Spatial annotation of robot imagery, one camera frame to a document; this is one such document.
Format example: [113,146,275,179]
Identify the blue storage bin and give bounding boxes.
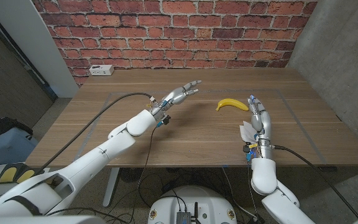
[0,127,39,170]

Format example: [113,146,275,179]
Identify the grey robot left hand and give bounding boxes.
[149,80,203,121]

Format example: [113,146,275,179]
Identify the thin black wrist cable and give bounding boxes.
[246,161,259,217]
[129,125,158,218]

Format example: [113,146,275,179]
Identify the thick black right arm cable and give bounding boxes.
[272,144,358,220]

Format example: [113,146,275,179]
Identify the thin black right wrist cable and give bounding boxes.
[246,161,259,217]

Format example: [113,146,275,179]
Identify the red brick printed backdrop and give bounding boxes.
[31,0,319,86]

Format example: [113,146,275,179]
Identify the white table leg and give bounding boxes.
[102,167,120,207]

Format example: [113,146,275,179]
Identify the small grey electronics box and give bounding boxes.
[175,211,192,224]

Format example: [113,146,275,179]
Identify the white power strip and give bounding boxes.
[88,64,115,77]

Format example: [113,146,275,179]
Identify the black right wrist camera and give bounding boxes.
[242,142,254,161]

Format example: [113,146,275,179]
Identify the yellow toy banana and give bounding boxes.
[215,98,249,112]

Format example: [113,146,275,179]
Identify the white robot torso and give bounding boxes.
[147,185,238,224]

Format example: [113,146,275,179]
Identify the black foot pedal yellow pads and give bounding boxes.
[0,163,45,185]

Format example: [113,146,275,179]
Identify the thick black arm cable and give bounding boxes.
[272,144,358,220]
[34,91,155,177]

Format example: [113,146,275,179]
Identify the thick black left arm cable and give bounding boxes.
[34,91,155,177]

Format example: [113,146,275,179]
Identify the white paper shipping label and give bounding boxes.
[239,120,259,143]

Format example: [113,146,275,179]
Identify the thin black left wrist cable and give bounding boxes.
[129,125,158,218]

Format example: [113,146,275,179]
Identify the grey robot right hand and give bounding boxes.
[247,95,275,159]

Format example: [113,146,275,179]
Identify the black round disc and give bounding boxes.
[119,167,145,183]

